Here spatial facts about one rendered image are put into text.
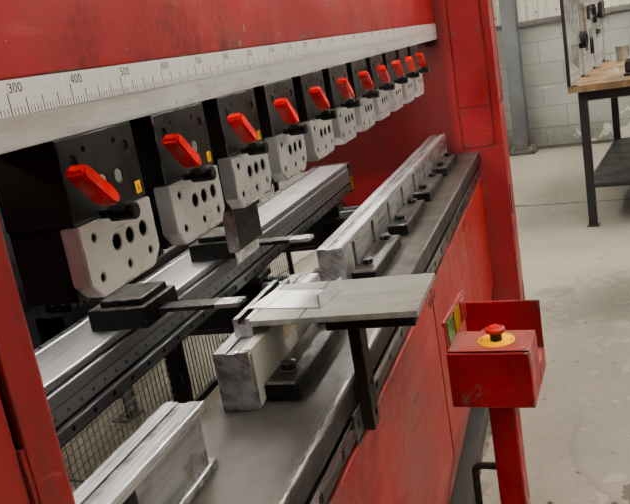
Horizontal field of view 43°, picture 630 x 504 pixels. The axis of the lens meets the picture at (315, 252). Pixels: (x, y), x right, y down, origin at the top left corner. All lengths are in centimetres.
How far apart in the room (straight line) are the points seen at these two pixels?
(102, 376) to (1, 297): 95
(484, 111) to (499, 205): 39
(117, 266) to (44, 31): 25
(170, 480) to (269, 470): 14
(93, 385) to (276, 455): 36
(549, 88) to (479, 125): 532
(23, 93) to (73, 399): 61
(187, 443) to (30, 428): 63
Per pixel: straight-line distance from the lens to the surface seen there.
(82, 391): 130
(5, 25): 80
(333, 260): 173
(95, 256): 85
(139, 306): 137
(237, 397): 125
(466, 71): 335
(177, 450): 102
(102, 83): 91
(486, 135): 337
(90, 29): 92
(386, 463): 149
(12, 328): 41
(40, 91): 82
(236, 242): 126
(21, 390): 42
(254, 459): 111
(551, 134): 872
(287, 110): 133
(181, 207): 102
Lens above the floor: 138
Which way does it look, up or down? 14 degrees down
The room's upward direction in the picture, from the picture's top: 10 degrees counter-clockwise
